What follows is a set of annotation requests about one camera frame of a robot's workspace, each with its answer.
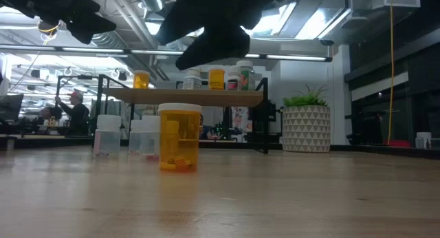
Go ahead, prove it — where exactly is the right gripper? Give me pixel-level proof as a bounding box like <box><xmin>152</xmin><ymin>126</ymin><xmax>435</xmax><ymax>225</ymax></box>
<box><xmin>154</xmin><ymin>0</ymin><xmax>292</xmax><ymax>71</ymax></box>

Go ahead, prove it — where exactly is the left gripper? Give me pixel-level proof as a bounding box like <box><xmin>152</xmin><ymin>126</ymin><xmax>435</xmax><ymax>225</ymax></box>
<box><xmin>0</xmin><ymin>0</ymin><xmax>118</xmax><ymax>45</ymax></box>

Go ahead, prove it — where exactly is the orange pill bottle white cap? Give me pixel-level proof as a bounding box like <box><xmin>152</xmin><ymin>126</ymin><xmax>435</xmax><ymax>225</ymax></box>
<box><xmin>133</xmin><ymin>69</ymin><xmax>151</xmax><ymax>89</ymax></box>
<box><xmin>157</xmin><ymin>102</ymin><xmax>203</xmax><ymax>173</ymax></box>
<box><xmin>208</xmin><ymin>65</ymin><xmax>226</xmax><ymax>90</ymax></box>

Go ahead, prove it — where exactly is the white bottle blue label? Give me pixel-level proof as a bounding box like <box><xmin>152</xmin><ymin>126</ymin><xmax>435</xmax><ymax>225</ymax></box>
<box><xmin>182</xmin><ymin>67</ymin><xmax>203</xmax><ymax>90</ymax></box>

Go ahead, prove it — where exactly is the small white bottle red label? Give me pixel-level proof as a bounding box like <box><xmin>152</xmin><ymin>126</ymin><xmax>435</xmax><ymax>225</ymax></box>
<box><xmin>227</xmin><ymin>66</ymin><xmax>242</xmax><ymax>91</ymax></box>

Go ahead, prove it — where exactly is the large green label bottle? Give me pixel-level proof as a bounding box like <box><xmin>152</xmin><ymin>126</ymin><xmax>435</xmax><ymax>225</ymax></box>
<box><xmin>236</xmin><ymin>60</ymin><xmax>256</xmax><ymax>91</ymax></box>

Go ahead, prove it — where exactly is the small clear plastic bottle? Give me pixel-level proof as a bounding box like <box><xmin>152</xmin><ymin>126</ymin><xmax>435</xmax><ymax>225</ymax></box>
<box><xmin>140</xmin><ymin>115</ymin><xmax>161</xmax><ymax>162</ymax></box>
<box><xmin>93</xmin><ymin>114</ymin><xmax>122</xmax><ymax>158</ymax></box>

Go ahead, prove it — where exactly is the LED light bar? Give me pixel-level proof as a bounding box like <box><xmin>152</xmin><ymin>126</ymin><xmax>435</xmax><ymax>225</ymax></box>
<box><xmin>0</xmin><ymin>43</ymin><xmax>333</xmax><ymax>63</ymax></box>

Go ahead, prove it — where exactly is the person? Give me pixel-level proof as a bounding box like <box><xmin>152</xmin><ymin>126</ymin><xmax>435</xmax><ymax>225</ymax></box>
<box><xmin>199</xmin><ymin>113</ymin><xmax>224</xmax><ymax>141</ymax></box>
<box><xmin>40</xmin><ymin>106</ymin><xmax>63</xmax><ymax>129</ymax></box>
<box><xmin>54</xmin><ymin>89</ymin><xmax>91</xmax><ymax>136</ymax></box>

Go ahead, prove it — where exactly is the black monitor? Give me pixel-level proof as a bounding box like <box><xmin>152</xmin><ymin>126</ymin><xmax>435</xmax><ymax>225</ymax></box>
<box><xmin>0</xmin><ymin>93</ymin><xmax>24</xmax><ymax>122</ymax></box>

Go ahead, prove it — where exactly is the succulent in white patterned pot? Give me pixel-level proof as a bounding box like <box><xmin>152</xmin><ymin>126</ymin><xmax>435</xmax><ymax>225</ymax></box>
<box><xmin>281</xmin><ymin>85</ymin><xmax>331</xmax><ymax>153</ymax></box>

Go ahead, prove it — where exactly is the red box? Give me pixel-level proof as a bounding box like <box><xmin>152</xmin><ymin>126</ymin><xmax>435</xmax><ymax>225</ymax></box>
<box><xmin>387</xmin><ymin>139</ymin><xmax>412</xmax><ymax>149</ymax></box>

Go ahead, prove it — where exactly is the wooden shelf black metal frame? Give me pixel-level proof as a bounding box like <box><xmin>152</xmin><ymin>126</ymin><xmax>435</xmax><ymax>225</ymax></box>
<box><xmin>96</xmin><ymin>74</ymin><xmax>271</xmax><ymax>155</ymax></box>

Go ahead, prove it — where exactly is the yellow hanging cable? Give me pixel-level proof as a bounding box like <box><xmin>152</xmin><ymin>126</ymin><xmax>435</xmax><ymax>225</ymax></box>
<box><xmin>386</xmin><ymin>0</ymin><xmax>396</xmax><ymax>146</ymax></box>

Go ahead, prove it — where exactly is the black aluminium rig frame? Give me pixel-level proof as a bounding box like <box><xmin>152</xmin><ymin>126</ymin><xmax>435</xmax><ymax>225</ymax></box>
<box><xmin>0</xmin><ymin>134</ymin><xmax>440</xmax><ymax>160</ymax></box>

